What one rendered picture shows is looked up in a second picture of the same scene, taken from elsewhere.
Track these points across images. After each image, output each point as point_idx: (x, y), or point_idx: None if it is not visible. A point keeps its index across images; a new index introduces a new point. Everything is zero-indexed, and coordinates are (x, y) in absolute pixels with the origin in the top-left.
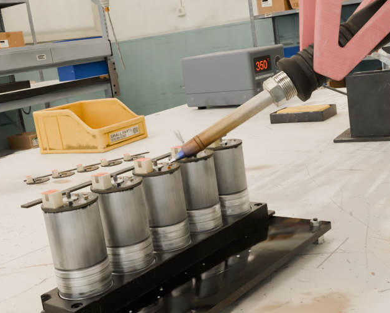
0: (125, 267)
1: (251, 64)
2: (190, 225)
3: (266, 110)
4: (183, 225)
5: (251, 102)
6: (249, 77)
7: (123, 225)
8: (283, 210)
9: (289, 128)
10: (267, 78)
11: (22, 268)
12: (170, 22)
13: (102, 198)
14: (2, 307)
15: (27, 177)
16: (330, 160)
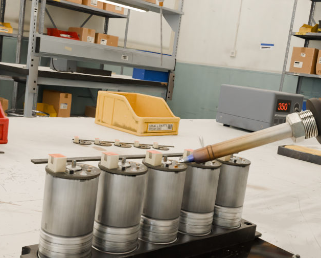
0: (107, 246)
1: (274, 103)
2: (180, 224)
3: (276, 142)
4: (173, 223)
5: (271, 130)
6: (270, 112)
7: (116, 207)
8: (269, 233)
9: (291, 162)
10: (284, 117)
11: (32, 211)
12: (223, 59)
13: (105, 176)
14: None
15: (74, 137)
16: None
